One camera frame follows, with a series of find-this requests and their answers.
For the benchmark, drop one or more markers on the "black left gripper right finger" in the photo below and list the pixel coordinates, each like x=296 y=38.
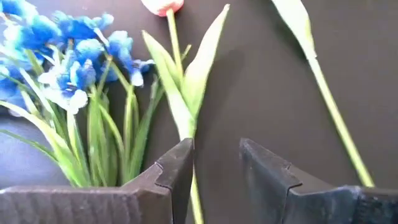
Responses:
x=311 y=205

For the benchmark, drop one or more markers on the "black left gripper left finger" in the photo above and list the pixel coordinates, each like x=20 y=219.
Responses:
x=93 y=205

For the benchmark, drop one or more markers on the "blue artificial flower bunch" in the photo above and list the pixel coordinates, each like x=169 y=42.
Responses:
x=66 y=82

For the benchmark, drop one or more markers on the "pink artificial tulip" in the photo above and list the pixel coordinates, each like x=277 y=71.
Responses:
x=295 y=18
x=199 y=71

